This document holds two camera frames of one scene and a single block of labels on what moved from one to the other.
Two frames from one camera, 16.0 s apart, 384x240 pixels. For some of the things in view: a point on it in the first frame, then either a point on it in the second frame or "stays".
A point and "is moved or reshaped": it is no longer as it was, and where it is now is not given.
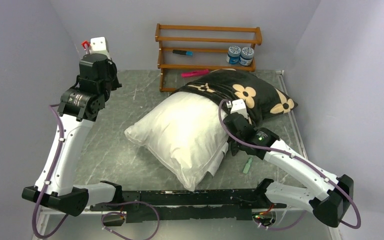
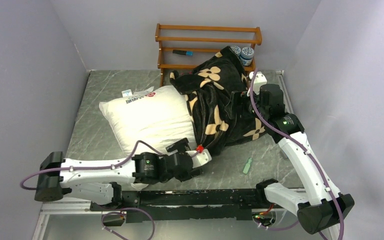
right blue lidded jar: [246, 56] stays
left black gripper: [116, 83] -> [180, 146]
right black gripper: [248, 120] -> [237, 100]
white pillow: [184, 132] -> [159, 117]
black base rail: [176, 205] stays
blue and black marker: [181, 52] stays
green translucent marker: [247, 166] stays
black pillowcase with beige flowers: [262, 99] is moved or reshaped
